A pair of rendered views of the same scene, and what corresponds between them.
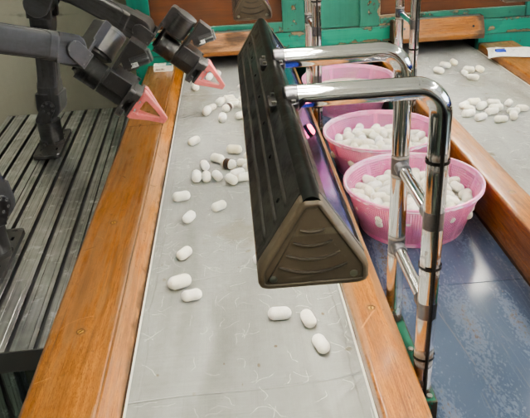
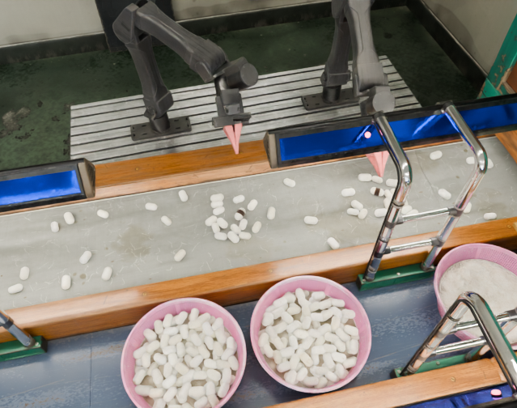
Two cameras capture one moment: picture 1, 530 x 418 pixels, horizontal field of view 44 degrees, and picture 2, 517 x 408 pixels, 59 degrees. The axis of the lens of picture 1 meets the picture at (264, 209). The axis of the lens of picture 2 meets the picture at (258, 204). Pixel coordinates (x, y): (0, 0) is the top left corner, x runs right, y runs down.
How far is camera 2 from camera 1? 146 cm
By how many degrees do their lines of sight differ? 63
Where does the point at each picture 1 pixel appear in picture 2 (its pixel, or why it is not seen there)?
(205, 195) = (191, 210)
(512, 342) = not seen: outside the picture
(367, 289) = (24, 318)
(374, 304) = not seen: hidden behind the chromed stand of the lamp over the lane
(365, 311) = not seen: hidden behind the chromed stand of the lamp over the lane
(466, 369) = not seen: outside the picture
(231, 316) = (35, 250)
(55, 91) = (329, 70)
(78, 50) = (201, 70)
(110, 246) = (106, 175)
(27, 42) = (174, 44)
